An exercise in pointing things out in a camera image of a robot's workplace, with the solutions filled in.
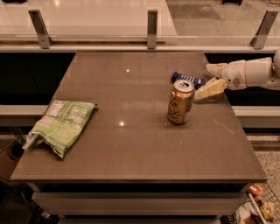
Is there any green jalapeno chip bag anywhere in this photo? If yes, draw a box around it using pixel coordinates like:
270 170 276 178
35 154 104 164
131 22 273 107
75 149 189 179
23 100 96 158

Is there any gold soda can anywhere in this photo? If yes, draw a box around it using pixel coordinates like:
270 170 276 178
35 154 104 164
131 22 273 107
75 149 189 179
167 80 195 124

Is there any wire basket with snacks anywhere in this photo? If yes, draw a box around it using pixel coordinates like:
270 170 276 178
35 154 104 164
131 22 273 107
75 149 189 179
220 183 280 224

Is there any left metal railing bracket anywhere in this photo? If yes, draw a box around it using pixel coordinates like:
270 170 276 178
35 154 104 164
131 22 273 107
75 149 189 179
28 10 52 49

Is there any blue rxbar blueberry wrapper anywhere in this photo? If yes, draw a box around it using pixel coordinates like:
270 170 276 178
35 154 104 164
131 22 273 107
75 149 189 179
171 71 206 90

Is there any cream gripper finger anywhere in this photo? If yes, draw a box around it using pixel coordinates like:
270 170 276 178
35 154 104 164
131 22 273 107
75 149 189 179
194 78 227 100
206 63 227 78

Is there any middle metal railing bracket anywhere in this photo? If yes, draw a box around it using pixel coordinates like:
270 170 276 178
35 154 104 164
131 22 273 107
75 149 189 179
147 10 158 49

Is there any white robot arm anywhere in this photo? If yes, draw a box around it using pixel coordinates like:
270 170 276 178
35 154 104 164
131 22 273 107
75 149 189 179
194 50 280 100

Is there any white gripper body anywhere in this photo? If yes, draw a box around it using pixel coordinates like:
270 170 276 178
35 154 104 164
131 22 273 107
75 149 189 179
221 60 247 90

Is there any glass railing panel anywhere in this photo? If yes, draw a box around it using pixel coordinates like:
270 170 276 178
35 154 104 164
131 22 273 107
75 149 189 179
0 0 279 37

